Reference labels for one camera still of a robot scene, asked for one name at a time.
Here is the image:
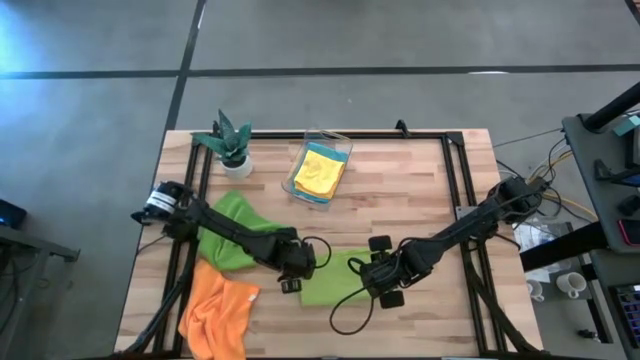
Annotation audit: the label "white paper sheets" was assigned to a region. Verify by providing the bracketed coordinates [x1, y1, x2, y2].
[513, 221, 570, 251]

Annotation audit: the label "black aluminium table frame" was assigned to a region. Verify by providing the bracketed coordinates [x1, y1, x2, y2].
[122, 130, 540, 359]

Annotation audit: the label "orange microfiber towel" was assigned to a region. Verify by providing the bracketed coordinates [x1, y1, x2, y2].
[177, 258, 263, 360]

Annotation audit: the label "blue microfiber towel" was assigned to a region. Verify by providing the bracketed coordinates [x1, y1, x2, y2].
[288, 141, 350, 206]

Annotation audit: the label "pale lime microfiber towel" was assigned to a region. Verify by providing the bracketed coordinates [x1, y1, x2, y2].
[298, 248, 387, 308]

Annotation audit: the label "grey side desk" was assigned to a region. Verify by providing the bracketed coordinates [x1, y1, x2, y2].
[561, 112, 640, 255]

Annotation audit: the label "black slanted pole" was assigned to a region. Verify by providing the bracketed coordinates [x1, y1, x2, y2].
[583, 81, 640, 133]

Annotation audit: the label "clear plastic bin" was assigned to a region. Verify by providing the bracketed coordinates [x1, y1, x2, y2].
[280, 128, 355, 211]

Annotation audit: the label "snake plant in white pot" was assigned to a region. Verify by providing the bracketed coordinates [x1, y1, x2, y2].
[191, 108, 255, 182]

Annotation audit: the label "white mug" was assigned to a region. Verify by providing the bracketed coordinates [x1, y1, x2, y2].
[524, 278, 547, 303]
[555, 271, 588, 300]

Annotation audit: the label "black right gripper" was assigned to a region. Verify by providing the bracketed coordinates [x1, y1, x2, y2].
[358, 234, 406, 310]

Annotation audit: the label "black device with blue light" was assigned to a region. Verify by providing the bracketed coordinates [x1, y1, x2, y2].
[0, 198, 28, 230]

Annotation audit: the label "small teal box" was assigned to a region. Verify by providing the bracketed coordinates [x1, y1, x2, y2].
[613, 114, 640, 138]

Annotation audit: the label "black desk gadget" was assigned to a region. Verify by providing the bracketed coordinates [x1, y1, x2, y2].
[593, 158, 632, 183]
[617, 193, 640, 218]

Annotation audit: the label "yellow floor cable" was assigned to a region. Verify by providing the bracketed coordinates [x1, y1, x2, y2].
[542, 192, 599, 221]

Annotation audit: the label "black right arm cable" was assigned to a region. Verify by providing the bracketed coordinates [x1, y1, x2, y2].
[328, 257, 401, 337]

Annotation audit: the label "bright green microfiber towel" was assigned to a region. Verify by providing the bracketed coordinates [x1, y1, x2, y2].
[197, 189, 292, 274]

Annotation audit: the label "yellow microfiber towel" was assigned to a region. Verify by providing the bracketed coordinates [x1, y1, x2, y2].
[292, 148, 348, 201]

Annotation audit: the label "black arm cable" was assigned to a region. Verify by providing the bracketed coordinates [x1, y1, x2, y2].
[302, 235, 333, 270]
[328, 257, 401, 337]

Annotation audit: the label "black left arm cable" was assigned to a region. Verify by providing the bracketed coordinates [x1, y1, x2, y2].
[302, 235, 333, 270]

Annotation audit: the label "backlit keyboard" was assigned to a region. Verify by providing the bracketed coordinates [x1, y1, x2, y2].
[612, 282, 640, 347]

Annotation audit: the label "red-edged smartphone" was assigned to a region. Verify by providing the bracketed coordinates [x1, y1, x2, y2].
[617, 218, 640, 247]

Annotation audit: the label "black desk support beam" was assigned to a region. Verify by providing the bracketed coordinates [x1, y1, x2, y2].
[518, 221, 609, 273]

